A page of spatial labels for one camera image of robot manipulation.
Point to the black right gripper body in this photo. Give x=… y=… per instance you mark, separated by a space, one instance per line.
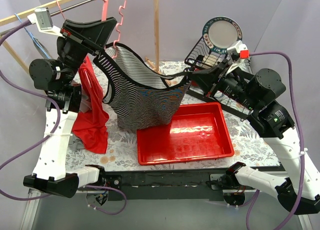
x=216 y=78

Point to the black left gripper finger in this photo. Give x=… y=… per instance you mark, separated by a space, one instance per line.
x=103 y=37
x=86 y=29

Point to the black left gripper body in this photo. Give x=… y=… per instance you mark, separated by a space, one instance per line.
x=81 y=39

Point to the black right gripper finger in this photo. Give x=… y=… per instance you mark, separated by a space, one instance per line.
x=208 y=83
x=213 y=71

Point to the thin pink wire hanger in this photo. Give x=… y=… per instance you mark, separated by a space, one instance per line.
x=60 y=9

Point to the black white striped tank top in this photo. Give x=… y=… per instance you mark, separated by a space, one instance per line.
x=140 y=97

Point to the red tank top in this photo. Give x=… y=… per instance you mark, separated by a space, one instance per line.
x=90 y=126

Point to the grey tank top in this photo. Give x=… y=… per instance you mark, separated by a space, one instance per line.
x=76 y=143

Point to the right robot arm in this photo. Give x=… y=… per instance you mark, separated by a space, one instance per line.
x=300 y=190

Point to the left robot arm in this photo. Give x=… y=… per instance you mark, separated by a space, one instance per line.
x=50 y=175

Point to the cream ceramic cup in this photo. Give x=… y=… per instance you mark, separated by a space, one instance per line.
x=209 y=61

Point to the green rimmed white plate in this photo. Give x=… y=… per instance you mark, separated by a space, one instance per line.
x=220 y=32

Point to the red plastic tray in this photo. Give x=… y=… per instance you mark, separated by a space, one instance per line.
x=197 y=132

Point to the wooden clothes rack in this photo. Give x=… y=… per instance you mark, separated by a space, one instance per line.
x=49 y=74

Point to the floral table mat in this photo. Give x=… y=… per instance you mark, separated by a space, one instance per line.
x=121 y=154

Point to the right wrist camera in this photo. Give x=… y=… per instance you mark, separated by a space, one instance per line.
x=238 y=52

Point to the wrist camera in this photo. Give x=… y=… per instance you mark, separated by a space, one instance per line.
x=42 y=19
x=238 y=52

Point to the blue wire hanger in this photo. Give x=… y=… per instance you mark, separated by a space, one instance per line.
x=42 y=50

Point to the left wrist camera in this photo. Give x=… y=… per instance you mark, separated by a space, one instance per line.
x=42 y=19

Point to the black base frame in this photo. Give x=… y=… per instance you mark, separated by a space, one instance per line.
x=173 y=185

